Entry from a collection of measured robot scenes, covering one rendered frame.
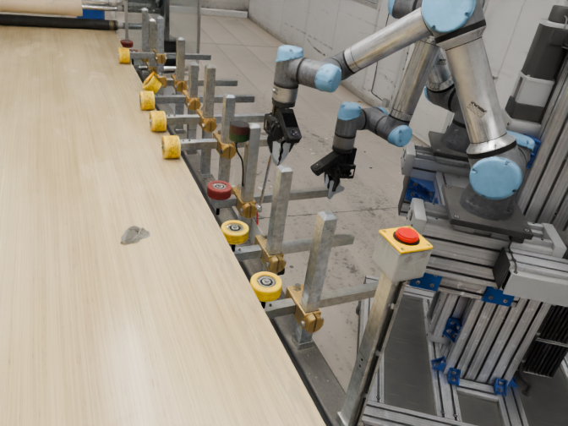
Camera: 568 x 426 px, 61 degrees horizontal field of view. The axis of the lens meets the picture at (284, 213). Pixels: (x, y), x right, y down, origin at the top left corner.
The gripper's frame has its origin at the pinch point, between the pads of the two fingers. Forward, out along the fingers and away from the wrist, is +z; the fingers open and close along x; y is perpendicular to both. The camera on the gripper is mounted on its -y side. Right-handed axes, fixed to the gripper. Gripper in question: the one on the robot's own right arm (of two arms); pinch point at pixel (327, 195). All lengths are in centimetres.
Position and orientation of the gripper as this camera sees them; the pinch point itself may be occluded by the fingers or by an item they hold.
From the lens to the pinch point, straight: 180.3
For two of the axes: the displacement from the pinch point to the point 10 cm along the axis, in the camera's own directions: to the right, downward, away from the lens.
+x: -3.9, -5.1, 7.6
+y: 9.1, -1.0, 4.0
